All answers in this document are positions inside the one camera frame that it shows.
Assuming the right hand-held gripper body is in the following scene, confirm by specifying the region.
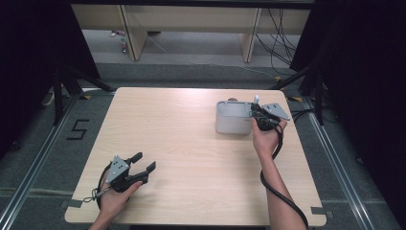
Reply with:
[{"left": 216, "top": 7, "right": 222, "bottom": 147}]
[{"left": 255, "top": 102, "right": 292, "bottom": 132}]

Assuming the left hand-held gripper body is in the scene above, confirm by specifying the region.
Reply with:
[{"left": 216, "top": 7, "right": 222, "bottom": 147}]
[{"left": 105, "top": 154, "right": 149, "bottom": 194}]

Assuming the grey plastic container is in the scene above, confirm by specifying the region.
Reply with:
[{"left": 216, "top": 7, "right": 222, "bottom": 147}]
[{"left": 214, "top": 100, "right": 256, "bottom": 135}]

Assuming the person's right hand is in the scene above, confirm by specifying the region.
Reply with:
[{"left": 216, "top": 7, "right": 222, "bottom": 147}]
[{"left": 250, "top": 118, "right": 288, "bottom": 158}]

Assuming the person's left hand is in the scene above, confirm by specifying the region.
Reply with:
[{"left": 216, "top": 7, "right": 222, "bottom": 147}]
[{"left": 97, "top": 171, "right": 144, "bottom": 222}]

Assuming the black metal stand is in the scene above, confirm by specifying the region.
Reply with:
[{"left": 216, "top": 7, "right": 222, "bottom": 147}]
[
  {"left": 269, "top": 61, "right": 326, "bottom": 127},
  {"left": 52, "top": 61, "right": 117, "bottom": 127}
]

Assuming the grey tape piece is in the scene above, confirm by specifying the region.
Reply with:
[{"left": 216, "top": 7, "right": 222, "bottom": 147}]
[
  {"left": 60, "top": 198, "right": 83, "bottom": 209},
  {"left": 309, "top": 206, "right": 335, "bottom": 219}
]

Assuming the black curtain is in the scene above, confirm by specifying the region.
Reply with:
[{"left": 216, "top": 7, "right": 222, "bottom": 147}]
[
  {"left": 0, "top": 0, "right": 102, "bottom": 159},
  {"left": 289, "top": 0, "right": 406, "bottom": 221}
]

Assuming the light wooden desk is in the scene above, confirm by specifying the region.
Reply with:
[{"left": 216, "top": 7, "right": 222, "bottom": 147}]
[{"left": 70, "top": 3, "right": 312, "bottom": 64}]

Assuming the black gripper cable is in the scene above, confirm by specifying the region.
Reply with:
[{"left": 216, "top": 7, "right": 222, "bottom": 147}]
[
  {"left": 95, "top": 169, "right": 112, "bottom": 210},
  {"left": 259, "top": 126, "right": 310, "bottom": 230}
]

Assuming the metal wire clip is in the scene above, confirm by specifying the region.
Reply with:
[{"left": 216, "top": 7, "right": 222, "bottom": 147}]
[{"left": 81, "top": 187, "right": 111, "bottom": 204}]

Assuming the bundle of black cables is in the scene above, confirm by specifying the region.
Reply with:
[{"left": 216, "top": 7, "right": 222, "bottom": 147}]
[{"left": 255, "top": 8, "right": 303, "bottom": 77}]

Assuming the metal floor rail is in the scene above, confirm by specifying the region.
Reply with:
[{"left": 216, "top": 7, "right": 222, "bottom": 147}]
[
  {"left": 301, "top": 96, "right": 376, "bottom": 230},
  {"left": 0, "top": 91, "right": 82, "bottom": 230}
]

